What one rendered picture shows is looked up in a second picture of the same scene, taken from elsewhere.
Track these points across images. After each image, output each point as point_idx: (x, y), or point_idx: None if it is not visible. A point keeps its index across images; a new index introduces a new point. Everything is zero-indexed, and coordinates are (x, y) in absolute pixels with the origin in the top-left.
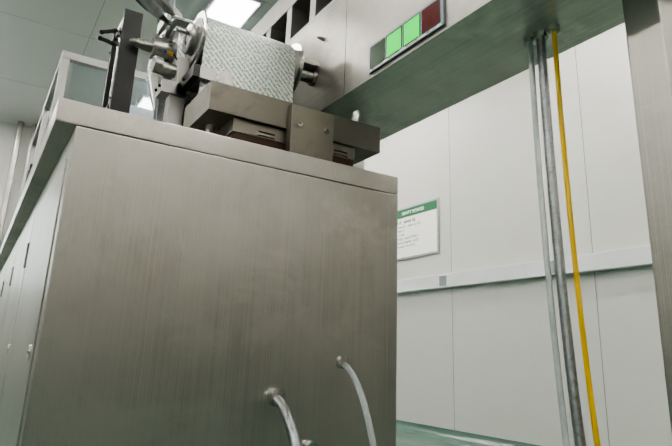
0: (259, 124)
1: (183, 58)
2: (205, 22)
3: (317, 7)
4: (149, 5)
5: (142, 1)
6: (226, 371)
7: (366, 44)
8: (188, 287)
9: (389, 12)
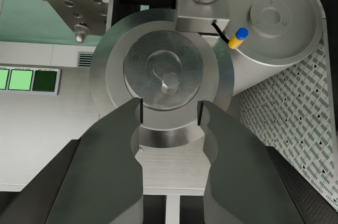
0: None
1: (176, 18)
2: (92, 84)
3: (165, 208)
4: (217, 150)
5: (258, 186)
6: None
7: (64, 101)
8: None
9: (26, 115)
